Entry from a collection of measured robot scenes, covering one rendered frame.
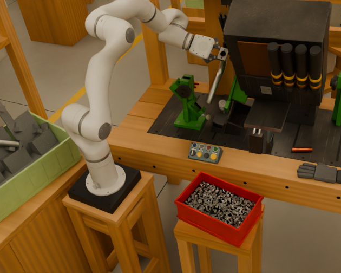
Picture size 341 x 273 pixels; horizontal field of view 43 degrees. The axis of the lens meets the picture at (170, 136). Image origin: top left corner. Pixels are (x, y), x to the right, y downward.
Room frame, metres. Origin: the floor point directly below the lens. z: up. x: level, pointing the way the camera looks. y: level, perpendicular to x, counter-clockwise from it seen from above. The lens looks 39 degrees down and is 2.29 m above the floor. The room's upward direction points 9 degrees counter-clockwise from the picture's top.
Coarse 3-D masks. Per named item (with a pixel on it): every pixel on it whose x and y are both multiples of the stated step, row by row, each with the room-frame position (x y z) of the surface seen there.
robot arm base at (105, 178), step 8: (104, 160) 1.41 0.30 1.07; (112, 160) 1.45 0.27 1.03; (88, 168) 1.43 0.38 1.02; (96, 168) 1.40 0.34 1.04; (104, 168) 1.41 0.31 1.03; (112, 168) 1.43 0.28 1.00; (120, 168) 1.52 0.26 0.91; (88, 176) 1.50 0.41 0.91; (96, 176) 1.41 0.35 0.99; (104, 176) 1.41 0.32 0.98; (112, 176) 1.43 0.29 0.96; (120, 176) 1.47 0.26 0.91; (88, 184) 1.45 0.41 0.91; (96, 184) 1.41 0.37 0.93; (104, 184) 1.41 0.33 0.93; (112, 184) 1.42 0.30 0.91; (120, 184) 1.42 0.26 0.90; (96, 192) 1.39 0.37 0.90; (104, 192) 1.39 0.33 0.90; (112, 192) 1.38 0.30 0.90
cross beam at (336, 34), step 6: (192, 18) 2.26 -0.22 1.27; (198, 18) 2.25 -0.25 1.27; (204, 18) 2.24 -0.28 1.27; (192, 24) 2.23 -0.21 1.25; (198, 24) 2.22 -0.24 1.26; (204, 24) 2.20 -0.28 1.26; (186, 30) 2.25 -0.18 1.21; (192, 30) 2.23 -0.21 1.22; (198, 30) 2.22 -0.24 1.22; (204, 30) 2.20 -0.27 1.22; (330, 30) 1.89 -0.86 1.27; (336, 30) 1.88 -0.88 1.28; (330, 36) 1.89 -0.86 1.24; (336, 36) 1.87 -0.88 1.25; (330, 42) 1.88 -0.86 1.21; (336, 42) 1.87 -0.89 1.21
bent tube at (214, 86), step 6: (222, 48) 1.79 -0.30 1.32; (222, 54) 1.83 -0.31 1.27; (222, 60) 1.82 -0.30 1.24; (222, 66) 1.83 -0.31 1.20; (222, 72) 1.83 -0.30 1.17; (216, 78) 1.81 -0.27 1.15; (216, 84) 1.79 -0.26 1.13; (210, 90) 1.78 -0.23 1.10; (216, 90) 1.78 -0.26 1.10; (210, 96) 1.75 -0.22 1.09; (210, 102) 1.73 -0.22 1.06
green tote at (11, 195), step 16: (64, 144) 1.73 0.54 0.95; (48, 160) 1.65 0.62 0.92; (64, 160) 1.71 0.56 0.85; (16, 176) 1.52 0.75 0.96; (32, 176) 1.57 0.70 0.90; (48, 176) 1.63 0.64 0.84; (0, 192) 1.45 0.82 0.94; (16, 192) 1.50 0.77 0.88; (32, 192) 1.55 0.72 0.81; (0, 208) 1.43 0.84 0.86; (16, 208) 1.48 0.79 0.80
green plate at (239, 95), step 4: (236, 76) 1.64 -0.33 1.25; (236, 80) 1.65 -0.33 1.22; (232, 84) 1.65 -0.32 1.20; (236, 84) 1.65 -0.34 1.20; (232, 88) 1.65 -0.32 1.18; (236, 88) 1.65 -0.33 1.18; (232, 92) 1.65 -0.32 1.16; (236, 92) 1.65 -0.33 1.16; (240, 92) 1.64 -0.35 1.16; (244, 92) 1.64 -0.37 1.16; (232, 96) 1.66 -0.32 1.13; (236, 96) 1.66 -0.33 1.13; (240, 96) 1.65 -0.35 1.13; (244, 96) 1.64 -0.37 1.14; (228, 100) 1.66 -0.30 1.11; (240, 100) 1.65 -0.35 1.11; (244, 100) 1.64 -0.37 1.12
